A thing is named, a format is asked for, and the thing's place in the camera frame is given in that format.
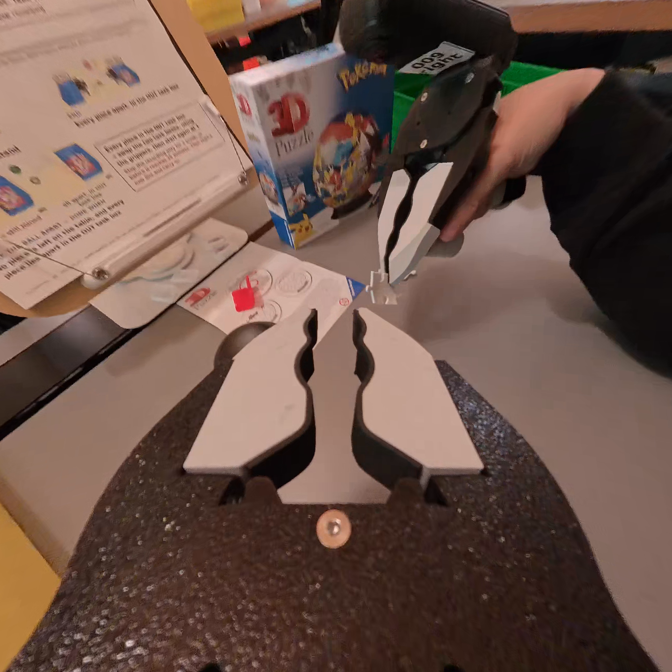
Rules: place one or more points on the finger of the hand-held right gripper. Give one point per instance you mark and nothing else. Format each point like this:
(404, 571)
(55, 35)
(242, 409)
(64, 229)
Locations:
(389, 210)
(425, 210)

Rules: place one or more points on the folded white leaflet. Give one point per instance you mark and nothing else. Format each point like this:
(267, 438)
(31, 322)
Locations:
(304, 283)

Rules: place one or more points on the brown document holder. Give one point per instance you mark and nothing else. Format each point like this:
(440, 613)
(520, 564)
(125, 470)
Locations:
(194, 42)

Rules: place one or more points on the person's right forearm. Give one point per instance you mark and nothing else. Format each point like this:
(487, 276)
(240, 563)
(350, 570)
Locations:
(619, 210)

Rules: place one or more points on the printed instruction sheet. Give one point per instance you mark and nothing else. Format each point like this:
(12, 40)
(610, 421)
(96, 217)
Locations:
(105, 131)

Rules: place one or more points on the small red plastic part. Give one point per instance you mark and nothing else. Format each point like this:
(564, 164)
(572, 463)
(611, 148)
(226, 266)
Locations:
(244, 302)

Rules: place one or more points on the white-backed puzzle piece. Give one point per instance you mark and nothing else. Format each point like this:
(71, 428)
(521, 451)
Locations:
(383, 294)

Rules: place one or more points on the green plastic bin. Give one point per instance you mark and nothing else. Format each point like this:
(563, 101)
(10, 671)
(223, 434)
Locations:
(400, 92)

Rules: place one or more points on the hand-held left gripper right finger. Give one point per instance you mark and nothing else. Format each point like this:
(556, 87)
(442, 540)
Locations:
(414, 414)

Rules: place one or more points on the person's right hand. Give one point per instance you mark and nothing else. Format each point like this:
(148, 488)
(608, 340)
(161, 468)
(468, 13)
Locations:
(530, 131)

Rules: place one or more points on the blue white puzzle box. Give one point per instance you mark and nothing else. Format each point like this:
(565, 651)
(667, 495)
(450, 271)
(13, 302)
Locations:
(294, 157)

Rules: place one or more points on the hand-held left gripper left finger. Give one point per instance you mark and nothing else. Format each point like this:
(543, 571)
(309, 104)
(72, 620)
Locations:
(252, 409)

